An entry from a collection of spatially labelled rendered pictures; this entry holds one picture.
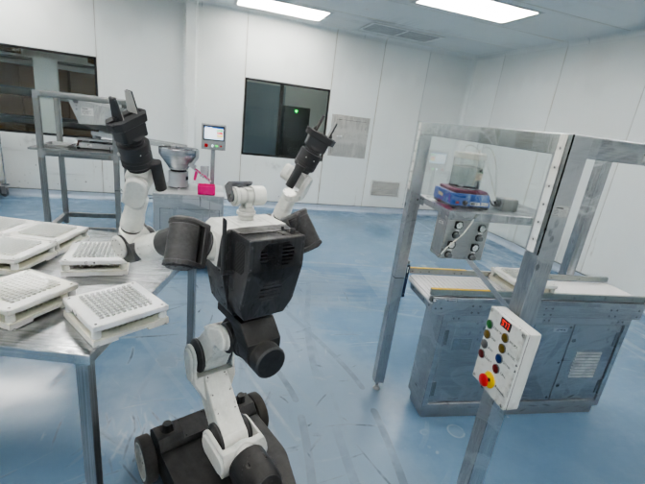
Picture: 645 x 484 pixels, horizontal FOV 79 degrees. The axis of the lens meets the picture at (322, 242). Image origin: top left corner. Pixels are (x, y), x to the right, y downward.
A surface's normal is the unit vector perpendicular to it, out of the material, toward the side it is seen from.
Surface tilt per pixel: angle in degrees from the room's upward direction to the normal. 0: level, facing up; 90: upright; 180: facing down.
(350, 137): 90
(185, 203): 90
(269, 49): 90
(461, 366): 90
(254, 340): 45
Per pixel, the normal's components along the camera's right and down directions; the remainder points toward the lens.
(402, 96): 0.29, 0.32
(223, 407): 0.51, -0.48
